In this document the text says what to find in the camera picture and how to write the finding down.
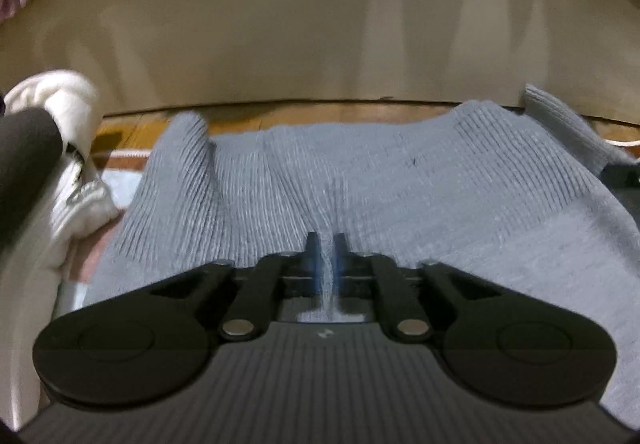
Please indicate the beige bed base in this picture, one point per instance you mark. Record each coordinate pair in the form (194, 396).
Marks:
(300, 23)

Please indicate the grey knit sweater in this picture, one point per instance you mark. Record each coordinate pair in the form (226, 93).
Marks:
(400, 184)

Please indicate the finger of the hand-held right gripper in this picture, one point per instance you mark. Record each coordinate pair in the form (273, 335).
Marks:
(622, 181)

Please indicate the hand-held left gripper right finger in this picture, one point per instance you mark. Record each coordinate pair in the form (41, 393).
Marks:
(339, 269)

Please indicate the white folded garment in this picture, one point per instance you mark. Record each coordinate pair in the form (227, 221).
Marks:
(75, 93)

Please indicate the dark brown folded sweater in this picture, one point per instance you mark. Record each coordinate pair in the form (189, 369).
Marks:
(25, 158)

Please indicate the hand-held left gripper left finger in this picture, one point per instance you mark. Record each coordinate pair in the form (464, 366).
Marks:
(315, 269)

